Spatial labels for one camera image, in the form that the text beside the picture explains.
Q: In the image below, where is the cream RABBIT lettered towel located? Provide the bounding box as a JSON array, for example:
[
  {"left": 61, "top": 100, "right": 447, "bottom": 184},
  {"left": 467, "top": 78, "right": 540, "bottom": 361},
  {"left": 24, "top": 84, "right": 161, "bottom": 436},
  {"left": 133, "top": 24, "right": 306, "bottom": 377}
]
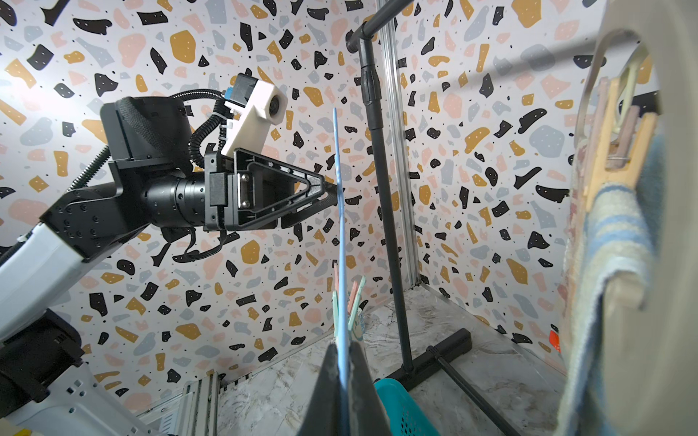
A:
[{"left": 554, "top": 134, "right": 665, "bottom": 435}]

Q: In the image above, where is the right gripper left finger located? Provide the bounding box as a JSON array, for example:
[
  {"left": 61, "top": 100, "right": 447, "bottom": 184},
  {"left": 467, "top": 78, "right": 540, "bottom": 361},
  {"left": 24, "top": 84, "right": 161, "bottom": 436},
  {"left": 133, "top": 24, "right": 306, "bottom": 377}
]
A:
[{"left": 296, "top": 343, "right": 341, "bottom": 436}]

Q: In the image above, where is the beige pink clothespin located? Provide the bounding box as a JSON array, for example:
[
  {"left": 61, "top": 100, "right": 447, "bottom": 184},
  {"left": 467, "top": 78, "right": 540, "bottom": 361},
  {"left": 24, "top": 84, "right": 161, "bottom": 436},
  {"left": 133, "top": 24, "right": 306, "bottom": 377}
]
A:
[{"left": 583, "top": 78, "right": 639, "bottom": 186}]

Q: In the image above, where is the blue wire hanger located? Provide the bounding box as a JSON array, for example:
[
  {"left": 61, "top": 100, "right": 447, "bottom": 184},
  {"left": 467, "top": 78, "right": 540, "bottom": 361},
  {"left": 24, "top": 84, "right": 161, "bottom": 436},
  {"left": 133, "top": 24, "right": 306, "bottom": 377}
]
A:
[{"left": 333, "top": 108, "right": 351, "bottom": 436}]

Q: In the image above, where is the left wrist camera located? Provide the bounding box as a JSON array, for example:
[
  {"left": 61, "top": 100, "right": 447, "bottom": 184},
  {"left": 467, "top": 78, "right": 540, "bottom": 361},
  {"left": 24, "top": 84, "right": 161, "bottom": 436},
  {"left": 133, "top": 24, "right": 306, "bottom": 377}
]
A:
[{"left": 220, "top": 74, "right": 288, "bottom": 157}]

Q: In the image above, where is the beige plastic hanger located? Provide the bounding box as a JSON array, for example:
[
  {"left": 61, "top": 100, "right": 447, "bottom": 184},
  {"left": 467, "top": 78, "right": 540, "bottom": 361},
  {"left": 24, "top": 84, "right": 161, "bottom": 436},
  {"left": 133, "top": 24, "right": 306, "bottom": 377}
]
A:
[{"left": 556, "top": 1, "right": 697, "bottom": 435}]

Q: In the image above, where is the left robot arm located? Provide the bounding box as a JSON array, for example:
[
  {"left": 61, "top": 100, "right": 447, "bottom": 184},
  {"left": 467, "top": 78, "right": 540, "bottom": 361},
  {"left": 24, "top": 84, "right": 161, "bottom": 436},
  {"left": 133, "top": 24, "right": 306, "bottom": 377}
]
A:
[{"left": 1, "top": 82, "right": 338, "bottom": 435}]

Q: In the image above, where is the aluminium rail base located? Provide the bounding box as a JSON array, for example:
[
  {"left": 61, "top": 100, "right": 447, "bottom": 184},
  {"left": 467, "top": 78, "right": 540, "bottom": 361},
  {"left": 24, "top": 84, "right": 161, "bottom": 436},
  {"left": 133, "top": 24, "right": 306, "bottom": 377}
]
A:
[{"left": 138, "top": 371, "right": 221, "bottom": 436}]

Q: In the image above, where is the green clothespin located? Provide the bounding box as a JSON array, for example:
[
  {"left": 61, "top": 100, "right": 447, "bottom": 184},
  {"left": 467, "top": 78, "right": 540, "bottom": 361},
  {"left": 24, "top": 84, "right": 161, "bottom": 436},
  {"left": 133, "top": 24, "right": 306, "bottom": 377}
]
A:
[{"left": 332, "top": 291, "right": 339, "bottom": 330}]

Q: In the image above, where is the black clothes rack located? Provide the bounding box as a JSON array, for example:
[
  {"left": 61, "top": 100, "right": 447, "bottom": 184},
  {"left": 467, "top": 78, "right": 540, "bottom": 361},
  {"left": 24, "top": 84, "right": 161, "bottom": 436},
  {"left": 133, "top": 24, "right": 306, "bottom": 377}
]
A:
[{"left": 347, "top": 1, "right": 519, "bottom": 435}]

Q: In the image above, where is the yellow clothespin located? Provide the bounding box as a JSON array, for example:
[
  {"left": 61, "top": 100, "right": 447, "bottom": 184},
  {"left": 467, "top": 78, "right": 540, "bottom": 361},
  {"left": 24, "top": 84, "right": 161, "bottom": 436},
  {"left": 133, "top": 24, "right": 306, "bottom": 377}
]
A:
[{"left": 583, "top": 78, "right": 659, "bottom": 213}]

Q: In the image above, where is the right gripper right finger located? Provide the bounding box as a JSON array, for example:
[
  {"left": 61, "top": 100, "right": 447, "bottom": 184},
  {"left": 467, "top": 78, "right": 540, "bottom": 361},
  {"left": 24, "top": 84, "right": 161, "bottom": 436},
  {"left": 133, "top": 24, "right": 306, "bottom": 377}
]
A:
[{"left": 348, "top": 342, "right": 392, "bottom": 436}]

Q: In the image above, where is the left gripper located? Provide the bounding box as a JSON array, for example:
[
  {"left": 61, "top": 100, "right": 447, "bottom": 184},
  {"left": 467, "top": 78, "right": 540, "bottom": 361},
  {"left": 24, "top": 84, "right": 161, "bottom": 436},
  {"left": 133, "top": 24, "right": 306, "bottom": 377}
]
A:
[{"left": 204, "top": 146, "right": 338, "bottom": 232}]

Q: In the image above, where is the teal plastic basket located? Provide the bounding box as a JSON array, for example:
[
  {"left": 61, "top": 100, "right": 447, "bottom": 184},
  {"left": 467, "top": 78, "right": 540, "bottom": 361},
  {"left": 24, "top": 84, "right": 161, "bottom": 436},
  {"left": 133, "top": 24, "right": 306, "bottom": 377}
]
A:
[{"left": 374, "top": 378, "right": 440, "bottom": 436}]

